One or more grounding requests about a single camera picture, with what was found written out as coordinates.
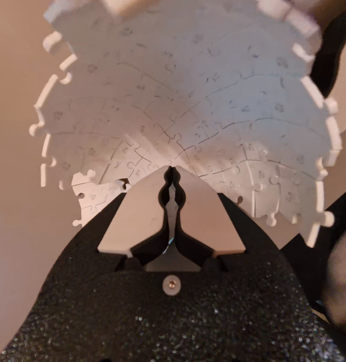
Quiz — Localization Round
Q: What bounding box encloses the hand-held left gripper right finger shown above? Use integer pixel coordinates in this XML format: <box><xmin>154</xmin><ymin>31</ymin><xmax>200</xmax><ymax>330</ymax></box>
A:
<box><xmin>173</xmin><ymin>166</ymin><xmax>246</xmax><ymax>267</ymax></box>

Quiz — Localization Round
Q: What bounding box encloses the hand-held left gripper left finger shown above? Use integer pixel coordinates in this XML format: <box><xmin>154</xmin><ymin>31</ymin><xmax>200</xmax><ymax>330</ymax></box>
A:
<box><xmin>97</xmin><ymin>166</ymin><xmax>173</xmax><ymax>266</ymax></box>

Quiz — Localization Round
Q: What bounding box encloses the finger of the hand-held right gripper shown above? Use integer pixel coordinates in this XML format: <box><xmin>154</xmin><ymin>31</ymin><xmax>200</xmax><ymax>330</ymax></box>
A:
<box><xmin>104</xmin><ymin>0</ymin><xmax>140</xmax><ymax>16</ymax></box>

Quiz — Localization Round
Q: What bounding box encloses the colourful cartoon puzzle ball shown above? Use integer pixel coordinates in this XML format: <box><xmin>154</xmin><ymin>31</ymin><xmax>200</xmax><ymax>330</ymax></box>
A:
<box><xmin>29</xmin><ymin>0</ymin><xmax>343</xmax><ymax>248</ymax></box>

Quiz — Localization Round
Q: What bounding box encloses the person's right hand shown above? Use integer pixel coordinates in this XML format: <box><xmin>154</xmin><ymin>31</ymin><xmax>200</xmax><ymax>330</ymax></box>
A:
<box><xmin>321</xmin><ymin>235</ymin><xmax>346</xmax><ymax>335</ymax></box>

